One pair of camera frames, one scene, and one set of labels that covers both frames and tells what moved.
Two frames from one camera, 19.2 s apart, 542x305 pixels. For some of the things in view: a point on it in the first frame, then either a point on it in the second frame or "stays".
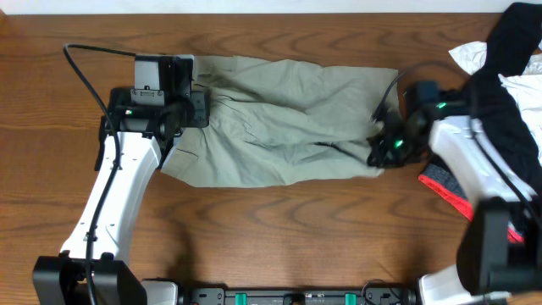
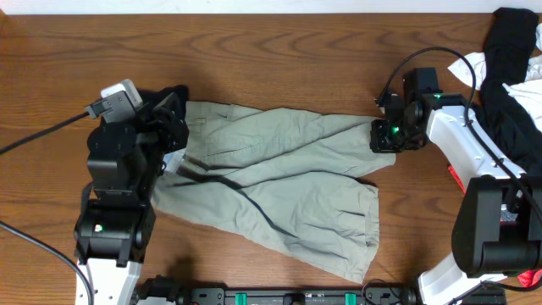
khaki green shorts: [282, 121] -> [298, 179]
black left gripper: [200, 108] -> [170, 120]
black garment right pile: [511, 46] stays
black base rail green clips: [301, 296] stays
